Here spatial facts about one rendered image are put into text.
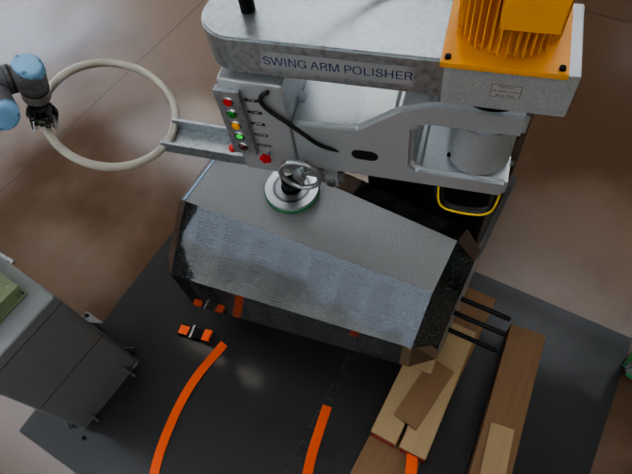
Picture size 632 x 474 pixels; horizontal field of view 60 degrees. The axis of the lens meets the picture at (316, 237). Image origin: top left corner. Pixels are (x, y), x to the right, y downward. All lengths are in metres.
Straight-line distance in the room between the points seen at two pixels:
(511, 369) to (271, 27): 1.85
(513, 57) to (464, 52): 0.11
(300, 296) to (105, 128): 2.24
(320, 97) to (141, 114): 2.36
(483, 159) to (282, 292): 0.96
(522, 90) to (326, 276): 1.03
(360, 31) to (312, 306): 1.10
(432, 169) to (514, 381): 1.26
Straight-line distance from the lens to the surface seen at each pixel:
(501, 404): 2.64
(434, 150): 1.77
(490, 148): 1.62
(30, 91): 2.00
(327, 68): 1.46
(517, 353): 2.72
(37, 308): 2.31
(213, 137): 2.12
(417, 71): 1.41
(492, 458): 2.57
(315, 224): 2.11
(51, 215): 3.70
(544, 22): 1.22
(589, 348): 2.94
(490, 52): 1.35
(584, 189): 3.39
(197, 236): 2.30
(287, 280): 2.14
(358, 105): 1.68
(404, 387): 2.48
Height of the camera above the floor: 2.64
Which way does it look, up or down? 60 degrees down
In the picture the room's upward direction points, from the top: 12 degrees counter-clockwise
